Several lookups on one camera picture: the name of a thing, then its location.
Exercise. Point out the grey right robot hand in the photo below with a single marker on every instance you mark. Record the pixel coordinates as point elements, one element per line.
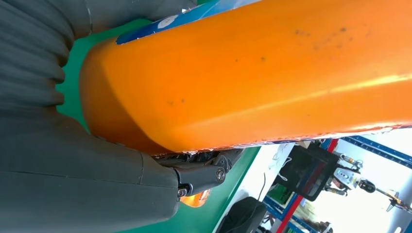
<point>64,180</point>

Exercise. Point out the black case yellow label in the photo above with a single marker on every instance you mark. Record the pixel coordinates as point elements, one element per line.
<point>241,215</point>

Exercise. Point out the white table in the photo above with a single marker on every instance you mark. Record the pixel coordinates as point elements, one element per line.
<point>248,183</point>

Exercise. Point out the green crate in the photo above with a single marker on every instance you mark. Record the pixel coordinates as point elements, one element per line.
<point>279,194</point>

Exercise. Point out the silver humanoid robot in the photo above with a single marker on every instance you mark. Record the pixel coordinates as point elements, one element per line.
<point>342,178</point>

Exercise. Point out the blue red metal rack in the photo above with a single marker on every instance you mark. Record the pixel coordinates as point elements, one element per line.
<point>379,150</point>

